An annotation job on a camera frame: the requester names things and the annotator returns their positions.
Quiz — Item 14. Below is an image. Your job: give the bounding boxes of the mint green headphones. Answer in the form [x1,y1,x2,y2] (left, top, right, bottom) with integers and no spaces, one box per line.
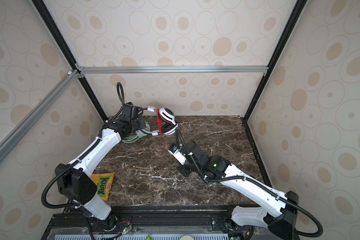
[122,121,151,144]

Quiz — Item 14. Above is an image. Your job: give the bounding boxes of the red headphone cable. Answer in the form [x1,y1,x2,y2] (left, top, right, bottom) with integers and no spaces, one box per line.
[155,108,172,148]

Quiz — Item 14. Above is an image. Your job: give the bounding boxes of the white black red headphones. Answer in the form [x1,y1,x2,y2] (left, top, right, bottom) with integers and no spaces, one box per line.
[144,106,178,136]

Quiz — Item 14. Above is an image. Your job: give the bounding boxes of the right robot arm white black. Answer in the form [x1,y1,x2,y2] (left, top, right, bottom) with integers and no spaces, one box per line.
[168,142,323,240]

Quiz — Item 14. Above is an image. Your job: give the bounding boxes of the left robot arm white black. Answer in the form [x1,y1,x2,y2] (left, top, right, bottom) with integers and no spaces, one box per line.
[41,103,146,221]

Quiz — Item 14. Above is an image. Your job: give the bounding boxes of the yellow green snack bag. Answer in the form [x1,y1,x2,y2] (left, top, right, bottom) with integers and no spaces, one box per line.
[90,173,114,201]

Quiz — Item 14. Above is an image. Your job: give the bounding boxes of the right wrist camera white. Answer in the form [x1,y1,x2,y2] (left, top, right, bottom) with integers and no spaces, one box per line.
[168,144,187,166]

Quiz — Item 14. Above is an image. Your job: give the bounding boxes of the horizontal aluminium frame bar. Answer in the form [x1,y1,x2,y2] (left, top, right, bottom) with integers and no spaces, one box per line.
[76,66,268,74]

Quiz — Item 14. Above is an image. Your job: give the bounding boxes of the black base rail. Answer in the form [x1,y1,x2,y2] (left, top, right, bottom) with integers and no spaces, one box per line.
[40,205,301,240]

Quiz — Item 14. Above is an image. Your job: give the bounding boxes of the left diagonal aluminium frame bar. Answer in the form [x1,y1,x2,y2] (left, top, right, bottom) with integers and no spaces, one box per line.
[0,70,79,164]

